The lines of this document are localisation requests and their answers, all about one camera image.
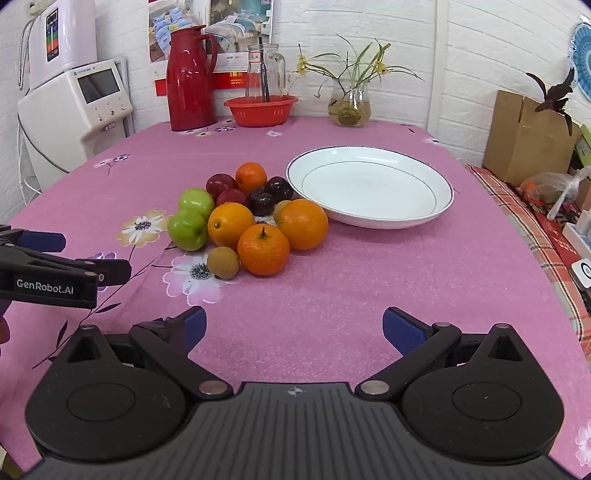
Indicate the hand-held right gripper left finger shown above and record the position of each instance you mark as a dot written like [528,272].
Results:
[196,323]

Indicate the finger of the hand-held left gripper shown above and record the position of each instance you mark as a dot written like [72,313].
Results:
[115,272]
[44,241]

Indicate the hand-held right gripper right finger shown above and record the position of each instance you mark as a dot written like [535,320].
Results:
[401,330]

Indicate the small brown jujube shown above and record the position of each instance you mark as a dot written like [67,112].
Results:
[223,262]

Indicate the green apple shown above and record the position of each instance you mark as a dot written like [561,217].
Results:
[187,229]
[196,202]

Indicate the mandarin with stem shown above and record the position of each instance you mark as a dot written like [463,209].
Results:
[263,249]

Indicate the large orange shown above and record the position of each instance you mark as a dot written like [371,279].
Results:
[230,225]
[302,224]

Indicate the red plum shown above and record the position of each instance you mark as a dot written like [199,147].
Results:
[220,184]
[231,197]

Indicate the dark purple plum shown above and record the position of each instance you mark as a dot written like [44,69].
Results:
[262,202]
[278,188]

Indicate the small green jujube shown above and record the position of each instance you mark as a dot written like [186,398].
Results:
[278,212]

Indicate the white plate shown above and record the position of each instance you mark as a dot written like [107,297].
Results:
[369,184]

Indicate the mandarin orange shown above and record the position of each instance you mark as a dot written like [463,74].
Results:
[251,177]

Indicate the person's left hand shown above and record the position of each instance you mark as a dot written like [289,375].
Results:
[2,330]

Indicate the pink floral tablecloth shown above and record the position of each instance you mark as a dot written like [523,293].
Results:
[323,286]

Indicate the white appliance with screen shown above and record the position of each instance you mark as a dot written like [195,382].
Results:
[60,120]

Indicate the plaid cloth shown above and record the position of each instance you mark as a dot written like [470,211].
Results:
[521,217]

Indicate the red packet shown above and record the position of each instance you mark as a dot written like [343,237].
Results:
[561,249]

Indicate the red thermos jug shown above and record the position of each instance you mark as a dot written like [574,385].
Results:
[189,92]

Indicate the small white box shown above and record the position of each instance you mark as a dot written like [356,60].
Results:
[579,235]

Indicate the white water purifier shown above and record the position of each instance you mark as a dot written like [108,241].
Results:
[74,41]

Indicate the clear plastic bag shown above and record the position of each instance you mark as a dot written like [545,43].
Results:
[547,187]

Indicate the red plastic basket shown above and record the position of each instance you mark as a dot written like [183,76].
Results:
[261,113]

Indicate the glass vase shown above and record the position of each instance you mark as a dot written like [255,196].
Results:
[349,113]

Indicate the cardboard box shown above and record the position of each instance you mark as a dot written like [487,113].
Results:
[517,138]

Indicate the dark metal utensil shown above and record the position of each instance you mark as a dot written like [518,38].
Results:
[264,78]

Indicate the glass pitcher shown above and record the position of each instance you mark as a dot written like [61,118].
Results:
[272,69]

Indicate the green box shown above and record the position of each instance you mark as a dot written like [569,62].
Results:
[584,143]

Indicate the purple leaf plant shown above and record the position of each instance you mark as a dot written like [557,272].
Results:
[556,99]

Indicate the yellow flowering plant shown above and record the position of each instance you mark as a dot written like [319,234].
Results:
[302,64]

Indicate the wall calendar with bedding photos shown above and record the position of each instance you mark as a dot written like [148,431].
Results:
[231,23]

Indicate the blue round wall decoration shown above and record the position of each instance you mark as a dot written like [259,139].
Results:
[582,55]

